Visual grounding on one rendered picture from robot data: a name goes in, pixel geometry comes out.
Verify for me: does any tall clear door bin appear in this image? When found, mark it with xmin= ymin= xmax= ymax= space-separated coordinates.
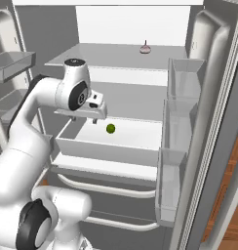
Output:
xmin=155 ymin=146 xmax=188 ymax=229

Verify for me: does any white freezer drawer handle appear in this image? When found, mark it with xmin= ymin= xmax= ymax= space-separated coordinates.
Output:
xmin=57 ymin=173 xmax=157 ymax=199
xmin=82 ymin=215 xmax=160 ymax=232

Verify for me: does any grey fridge door with handle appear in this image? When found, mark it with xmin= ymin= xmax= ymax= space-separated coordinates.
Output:
xmin=155 ymin=0 xmax=238 ymax=250

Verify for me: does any grey fridge cabinet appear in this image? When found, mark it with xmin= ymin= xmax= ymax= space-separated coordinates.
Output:
xmin=11 ymin=0 xmax=207 ymax=250

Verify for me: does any green lime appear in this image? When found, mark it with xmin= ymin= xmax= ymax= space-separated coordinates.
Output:
xmin=105 ymin=123 xmax=117 ymax=135

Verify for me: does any pink garlic bulb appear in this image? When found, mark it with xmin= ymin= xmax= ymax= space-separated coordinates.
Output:
xmin=139 ymin=39 xmax=152 ymax=55

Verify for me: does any grey fridge shelf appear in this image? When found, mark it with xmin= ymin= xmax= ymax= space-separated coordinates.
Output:
xmin=44 ymin=42 xmax=190 ymax=71

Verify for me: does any small clear door bin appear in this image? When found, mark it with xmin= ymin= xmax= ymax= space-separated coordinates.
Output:
xmin=166 ymin=57 xmax=207 ymax=103

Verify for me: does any white fridge drawer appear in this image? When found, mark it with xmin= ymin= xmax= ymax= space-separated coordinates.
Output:
xmin=55 ymin=114 xmax=165 ymax=167

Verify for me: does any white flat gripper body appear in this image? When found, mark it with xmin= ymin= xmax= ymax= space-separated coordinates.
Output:
xmin=53 ymin=101 xmax=108 ymax=121

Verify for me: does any grey freezer drawer front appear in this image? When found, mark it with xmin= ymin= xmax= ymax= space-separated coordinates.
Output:
xmin=47 ymin=164 xmax=158 ymax=223
xmin=79 ymin=208 xmax=174 ymax=250

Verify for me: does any medium clear door bin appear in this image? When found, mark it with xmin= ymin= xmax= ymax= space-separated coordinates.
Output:
xmin=162 ymin=99 xmax=199 ymax=154

